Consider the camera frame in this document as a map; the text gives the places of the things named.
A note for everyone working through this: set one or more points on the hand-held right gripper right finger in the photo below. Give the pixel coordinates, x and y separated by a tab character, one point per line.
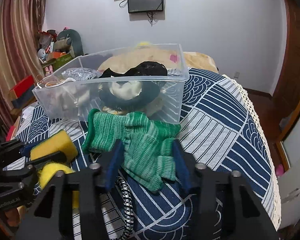
182	166

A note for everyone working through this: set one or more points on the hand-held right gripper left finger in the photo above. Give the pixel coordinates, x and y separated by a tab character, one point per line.
114	160

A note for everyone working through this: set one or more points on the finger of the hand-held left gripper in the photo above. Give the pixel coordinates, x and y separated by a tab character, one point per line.
43	158
13	148

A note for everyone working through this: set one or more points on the yellow sponge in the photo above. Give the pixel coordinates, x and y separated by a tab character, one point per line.
52	142

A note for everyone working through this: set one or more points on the green knitted glove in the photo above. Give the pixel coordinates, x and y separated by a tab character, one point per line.
140	142

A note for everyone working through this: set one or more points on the clear plastic storage bin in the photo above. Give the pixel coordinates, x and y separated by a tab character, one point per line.
65	100

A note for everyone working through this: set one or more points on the yellow fuzzy plush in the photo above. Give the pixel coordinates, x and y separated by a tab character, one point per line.
49	172

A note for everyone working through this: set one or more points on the blue and white patterned bedcover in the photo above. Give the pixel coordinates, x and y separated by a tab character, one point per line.
220	130

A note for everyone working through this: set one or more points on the red box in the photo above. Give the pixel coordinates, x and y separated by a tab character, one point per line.
21	86

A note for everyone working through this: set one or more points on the black cloth in bin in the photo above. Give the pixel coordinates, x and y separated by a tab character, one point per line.
130	91

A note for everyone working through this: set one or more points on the pink bunny toy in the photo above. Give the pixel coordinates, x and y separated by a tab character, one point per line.
49	70

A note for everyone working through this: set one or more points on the silver foil bag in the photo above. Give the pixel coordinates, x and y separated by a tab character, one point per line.
80	73

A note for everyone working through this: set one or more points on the pink object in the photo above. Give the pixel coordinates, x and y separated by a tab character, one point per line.
280	170

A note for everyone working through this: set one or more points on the green cardboard box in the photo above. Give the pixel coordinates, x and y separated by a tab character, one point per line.
62	59

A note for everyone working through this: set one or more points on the striped curtain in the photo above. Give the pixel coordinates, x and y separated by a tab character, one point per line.
12	42

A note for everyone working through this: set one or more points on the beige blanket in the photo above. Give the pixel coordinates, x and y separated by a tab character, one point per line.
197	58

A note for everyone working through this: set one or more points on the white cabinet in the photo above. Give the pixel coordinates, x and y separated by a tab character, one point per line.
293	180

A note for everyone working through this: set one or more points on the wooden door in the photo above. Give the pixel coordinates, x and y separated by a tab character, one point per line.
296	55

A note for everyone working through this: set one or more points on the white wall outlet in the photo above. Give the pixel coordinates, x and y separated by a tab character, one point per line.
236	74

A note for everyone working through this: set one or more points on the small black wall monitor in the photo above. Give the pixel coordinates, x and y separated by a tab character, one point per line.
145	1

